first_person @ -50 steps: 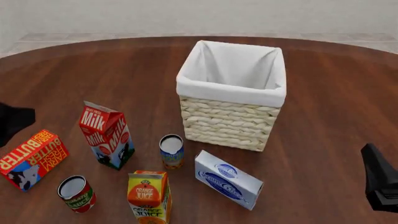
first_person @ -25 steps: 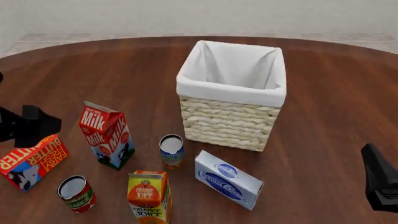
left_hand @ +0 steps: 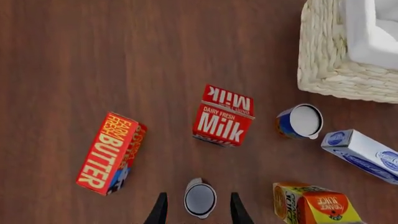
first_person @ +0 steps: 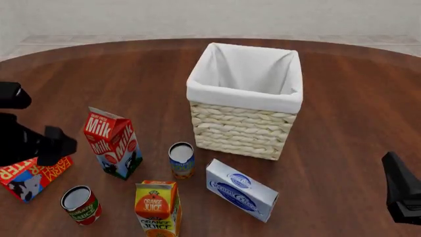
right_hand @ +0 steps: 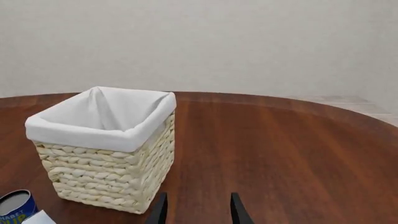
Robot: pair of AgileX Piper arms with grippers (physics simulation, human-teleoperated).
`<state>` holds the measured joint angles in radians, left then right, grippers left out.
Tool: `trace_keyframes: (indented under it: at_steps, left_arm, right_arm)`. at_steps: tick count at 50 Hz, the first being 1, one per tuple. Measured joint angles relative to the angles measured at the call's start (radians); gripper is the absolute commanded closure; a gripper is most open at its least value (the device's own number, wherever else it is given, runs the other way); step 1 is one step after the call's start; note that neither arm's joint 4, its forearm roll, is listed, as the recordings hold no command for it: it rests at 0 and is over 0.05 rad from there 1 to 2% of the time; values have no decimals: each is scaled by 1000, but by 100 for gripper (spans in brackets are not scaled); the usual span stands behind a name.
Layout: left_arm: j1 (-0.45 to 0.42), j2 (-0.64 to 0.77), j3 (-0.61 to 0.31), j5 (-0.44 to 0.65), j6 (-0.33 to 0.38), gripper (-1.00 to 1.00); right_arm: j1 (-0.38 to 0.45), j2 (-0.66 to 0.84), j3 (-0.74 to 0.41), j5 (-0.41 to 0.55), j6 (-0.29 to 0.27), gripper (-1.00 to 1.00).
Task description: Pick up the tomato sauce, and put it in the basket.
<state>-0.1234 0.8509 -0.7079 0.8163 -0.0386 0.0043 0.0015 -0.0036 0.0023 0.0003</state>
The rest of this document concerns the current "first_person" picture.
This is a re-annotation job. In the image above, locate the red butter box with cow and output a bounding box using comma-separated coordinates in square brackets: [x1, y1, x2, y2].
[0, 155, 74, 203]

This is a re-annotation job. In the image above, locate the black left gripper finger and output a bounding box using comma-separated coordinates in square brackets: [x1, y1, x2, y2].
[36, 124, 78, 167]

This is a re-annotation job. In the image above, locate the wicker basket with white liner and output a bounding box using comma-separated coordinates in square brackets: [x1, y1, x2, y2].
[186, 41, 304, 161]

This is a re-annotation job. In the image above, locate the orange juice carton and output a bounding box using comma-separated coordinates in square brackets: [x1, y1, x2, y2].
[134, 180, 182, 237]

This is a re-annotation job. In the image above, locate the red and green tomato sauce tin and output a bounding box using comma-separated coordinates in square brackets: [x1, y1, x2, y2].
[60, 185, 103, 226]

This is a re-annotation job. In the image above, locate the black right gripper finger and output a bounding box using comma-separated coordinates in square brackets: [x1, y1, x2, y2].
[381, 151, 421, 206]

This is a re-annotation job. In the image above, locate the blue soup tin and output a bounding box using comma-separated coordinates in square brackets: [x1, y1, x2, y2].
[168, 142, 195, 180]

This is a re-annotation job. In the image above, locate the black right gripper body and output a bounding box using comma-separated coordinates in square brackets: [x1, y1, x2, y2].
[386, 199, 421, 226]

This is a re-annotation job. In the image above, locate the white and blue cream cheese box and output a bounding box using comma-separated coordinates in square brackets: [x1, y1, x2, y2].
[205, 158, 280, 223]

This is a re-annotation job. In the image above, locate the red and white milk carton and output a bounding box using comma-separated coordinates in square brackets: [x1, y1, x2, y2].
[84, 106, 143, 181]

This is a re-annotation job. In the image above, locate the left gripper camera plate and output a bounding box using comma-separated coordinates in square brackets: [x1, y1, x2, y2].
[0, 81, 33, 110]

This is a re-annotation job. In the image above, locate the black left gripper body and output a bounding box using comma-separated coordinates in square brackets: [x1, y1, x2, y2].
[0, 112, 45, 167]

